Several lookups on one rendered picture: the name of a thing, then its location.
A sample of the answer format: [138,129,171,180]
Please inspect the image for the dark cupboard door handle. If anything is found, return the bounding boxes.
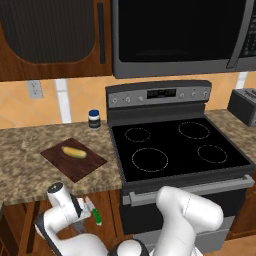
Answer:
[97,2,107,65]

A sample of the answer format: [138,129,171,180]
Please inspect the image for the wooden base cupboards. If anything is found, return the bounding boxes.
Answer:
[0,189,125,256]

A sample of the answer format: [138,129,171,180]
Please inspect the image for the grey toaster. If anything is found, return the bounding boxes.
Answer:
[227,87,256,127]

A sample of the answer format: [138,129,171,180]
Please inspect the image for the grey wall socket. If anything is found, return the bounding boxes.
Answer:
[26,80,44,100]

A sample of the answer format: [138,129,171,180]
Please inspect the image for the jar with blue lid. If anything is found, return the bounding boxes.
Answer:
[88,109,102,131]

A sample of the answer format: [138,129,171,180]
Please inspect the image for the dark wooden cutting board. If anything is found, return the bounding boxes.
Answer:
[40,137,108,184]

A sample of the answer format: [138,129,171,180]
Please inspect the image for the steel oven door handle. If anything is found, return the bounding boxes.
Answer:
[128,174,256,208]

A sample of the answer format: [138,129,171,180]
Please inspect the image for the green handled peeler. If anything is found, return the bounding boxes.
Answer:
[84,196,104,227]

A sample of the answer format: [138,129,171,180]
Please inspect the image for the black and steel stove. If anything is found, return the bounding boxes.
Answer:
[105,79,256,255]

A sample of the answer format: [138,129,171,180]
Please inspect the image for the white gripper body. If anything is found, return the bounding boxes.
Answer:
[77,197,93,221]

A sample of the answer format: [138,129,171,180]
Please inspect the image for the wooden cupboard door dark panel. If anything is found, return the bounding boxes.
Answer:
[0,0,113,82]

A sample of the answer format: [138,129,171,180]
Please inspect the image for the steel and black microwave oven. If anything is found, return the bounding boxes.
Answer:
[111,0,256,80]

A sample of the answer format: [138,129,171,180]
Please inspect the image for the steel microwave handle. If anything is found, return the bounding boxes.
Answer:
[226,0,256,70]

